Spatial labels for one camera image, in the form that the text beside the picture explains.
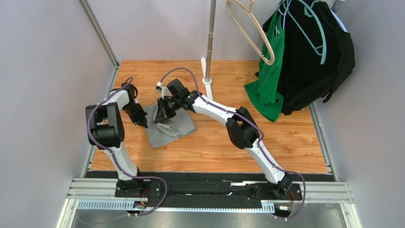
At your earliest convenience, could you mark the grey cloth napkin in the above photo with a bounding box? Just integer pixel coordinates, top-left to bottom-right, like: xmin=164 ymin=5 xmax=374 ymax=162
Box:
xmin=145 ymin=104 xmax=197 ymax=149

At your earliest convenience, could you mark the metal stand pole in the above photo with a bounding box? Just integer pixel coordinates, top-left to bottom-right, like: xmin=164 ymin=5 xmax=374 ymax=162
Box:
xmin=204 ymin=0 xmax=216 ymax=83

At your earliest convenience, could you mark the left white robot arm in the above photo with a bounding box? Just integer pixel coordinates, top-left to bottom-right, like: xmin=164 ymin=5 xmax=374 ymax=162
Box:
xmin=85 ymin=82 xmax=148 ymax=195

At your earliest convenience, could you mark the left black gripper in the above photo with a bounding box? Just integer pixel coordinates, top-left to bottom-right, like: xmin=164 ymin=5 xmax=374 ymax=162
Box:
xmin=123 ymin=103 xmax=148 ymax=128

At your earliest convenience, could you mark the green shirt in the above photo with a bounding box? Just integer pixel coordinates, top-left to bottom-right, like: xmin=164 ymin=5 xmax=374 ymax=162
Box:
xmin=245 ymin=12 xmax=285 ymax=122

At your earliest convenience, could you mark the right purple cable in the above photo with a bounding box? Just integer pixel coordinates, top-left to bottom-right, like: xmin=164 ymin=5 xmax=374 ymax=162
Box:
xmin=158 ymin=67 xmax=307 ymax=220

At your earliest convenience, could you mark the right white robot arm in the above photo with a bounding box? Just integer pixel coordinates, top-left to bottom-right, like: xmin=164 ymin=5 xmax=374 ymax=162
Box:
xmin=154 ymin=79 xmax=292 ymax=195

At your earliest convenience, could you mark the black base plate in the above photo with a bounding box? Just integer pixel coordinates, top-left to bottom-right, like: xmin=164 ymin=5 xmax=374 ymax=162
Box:
xmin=85 ymin=171 xmax=303 ymax=210

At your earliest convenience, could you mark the black shirt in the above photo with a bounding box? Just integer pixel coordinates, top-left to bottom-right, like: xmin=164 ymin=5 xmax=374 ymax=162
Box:
xmin=275 ymin=0 xmax=355 ymax=115

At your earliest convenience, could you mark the beige clothes hanger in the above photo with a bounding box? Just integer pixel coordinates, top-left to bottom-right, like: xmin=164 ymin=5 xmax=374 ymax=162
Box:
xmin=226 ymin=0 xmax=276 ymax=66

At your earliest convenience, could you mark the teal clothes hanger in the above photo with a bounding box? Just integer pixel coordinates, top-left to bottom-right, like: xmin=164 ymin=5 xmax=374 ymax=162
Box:
xmin=277 ymin=0 xmax=328 ymax=65

